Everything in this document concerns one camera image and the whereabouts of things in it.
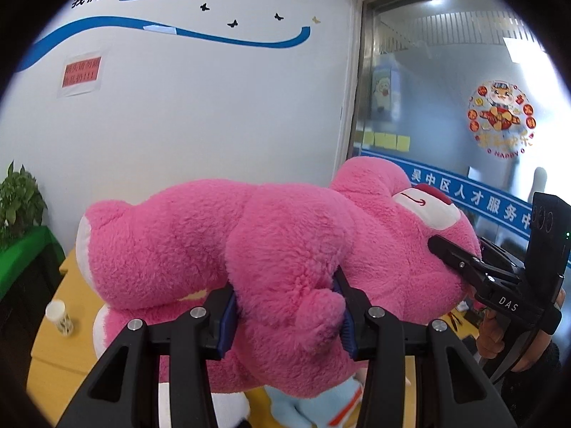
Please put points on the blue cartoon window poster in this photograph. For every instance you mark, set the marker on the blue cartoon window poster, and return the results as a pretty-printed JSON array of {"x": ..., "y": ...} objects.
[{"x": 386, "y": 93}]

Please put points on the round cartoon window sticker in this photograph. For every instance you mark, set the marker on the round cartoon window sticker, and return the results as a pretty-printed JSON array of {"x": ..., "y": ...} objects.
[{"x": 502, "y": 116}]

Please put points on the blue wall decal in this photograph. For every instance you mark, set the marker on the blue wall decal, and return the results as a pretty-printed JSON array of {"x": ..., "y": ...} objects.
[{"x": 187, "y": 33}]

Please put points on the red wall notice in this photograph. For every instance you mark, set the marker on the red wall notice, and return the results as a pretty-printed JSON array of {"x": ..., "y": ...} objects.
[{"x": 80, "y": 73}]

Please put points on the glass door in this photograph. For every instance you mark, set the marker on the glass door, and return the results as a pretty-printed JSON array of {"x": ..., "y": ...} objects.
[{"x": 446, "y": 53}]

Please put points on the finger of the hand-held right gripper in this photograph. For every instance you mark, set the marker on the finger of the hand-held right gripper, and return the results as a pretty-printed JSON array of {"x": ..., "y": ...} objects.
[
  {"x": 446, "y": 252},
  {"x": 499, "y": 252}
]

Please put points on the small pliers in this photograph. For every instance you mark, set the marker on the small pliers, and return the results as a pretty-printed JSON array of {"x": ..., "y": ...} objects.
[{"x": 454, "y": 319}]

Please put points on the person's right forearm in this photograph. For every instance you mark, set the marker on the person's right forearm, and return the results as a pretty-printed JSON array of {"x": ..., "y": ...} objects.
[{"x": 533, "y": 388}]

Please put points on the green plant stand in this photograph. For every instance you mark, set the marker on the green plant stand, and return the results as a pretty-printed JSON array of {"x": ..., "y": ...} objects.
[{"x": 26, "y": 254}]

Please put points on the blue window banner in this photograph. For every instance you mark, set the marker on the blue window banner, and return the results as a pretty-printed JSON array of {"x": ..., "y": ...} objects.
[{"x": 468, "y": 194}]

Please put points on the green potted plant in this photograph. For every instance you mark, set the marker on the green potted plant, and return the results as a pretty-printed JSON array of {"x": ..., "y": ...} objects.
[{"x": 20, "y": 205}]

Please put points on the person's right hand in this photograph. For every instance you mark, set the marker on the person's right hand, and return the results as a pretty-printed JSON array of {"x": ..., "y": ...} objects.
[{"x": 490, "y": 336}]

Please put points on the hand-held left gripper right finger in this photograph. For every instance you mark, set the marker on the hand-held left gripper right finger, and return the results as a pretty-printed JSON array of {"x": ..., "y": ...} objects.
[{"x": 347, "y": 325}]

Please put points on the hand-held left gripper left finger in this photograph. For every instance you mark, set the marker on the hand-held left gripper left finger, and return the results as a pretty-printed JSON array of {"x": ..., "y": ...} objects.
[{"x": 226, "y": 323}]

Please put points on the white and blue plush toy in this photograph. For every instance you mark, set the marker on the white and blue plush toy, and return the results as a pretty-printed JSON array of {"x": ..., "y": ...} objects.
[{"x": 308, "y": 405}]

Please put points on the pink plush bear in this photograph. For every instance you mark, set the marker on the pink plush bear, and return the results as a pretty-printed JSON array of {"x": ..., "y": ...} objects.
[{"x": 267, "y": 254}]

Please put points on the yellow sticky notes strip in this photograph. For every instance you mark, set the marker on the yellow sticky notes strip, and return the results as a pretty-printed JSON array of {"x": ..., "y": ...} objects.
[{"x": 386, "y": 141}]

